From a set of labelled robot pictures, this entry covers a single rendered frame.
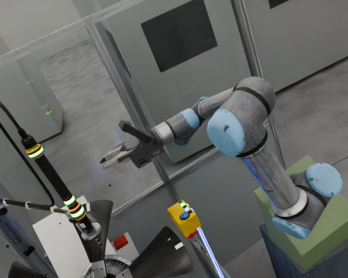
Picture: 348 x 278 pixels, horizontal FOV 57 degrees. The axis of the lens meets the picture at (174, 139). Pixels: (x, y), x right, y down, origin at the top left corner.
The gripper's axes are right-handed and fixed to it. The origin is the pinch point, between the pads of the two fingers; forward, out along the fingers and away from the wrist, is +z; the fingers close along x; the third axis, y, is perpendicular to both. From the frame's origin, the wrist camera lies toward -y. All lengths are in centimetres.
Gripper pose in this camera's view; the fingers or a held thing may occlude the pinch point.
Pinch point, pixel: (104, 161)
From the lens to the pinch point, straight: 107.6
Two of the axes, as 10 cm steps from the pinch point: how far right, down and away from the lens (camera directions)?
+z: -8.4, 4.9, -2.2
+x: -4.0, -3.0, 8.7
